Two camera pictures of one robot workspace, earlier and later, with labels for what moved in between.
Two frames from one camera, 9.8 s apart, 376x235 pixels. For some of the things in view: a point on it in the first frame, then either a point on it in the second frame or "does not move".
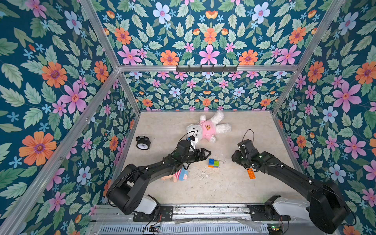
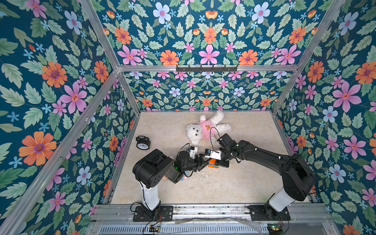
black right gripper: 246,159 -> 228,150
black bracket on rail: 206,69 does not move
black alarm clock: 143,143 does not move
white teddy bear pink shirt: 206,129 does not move
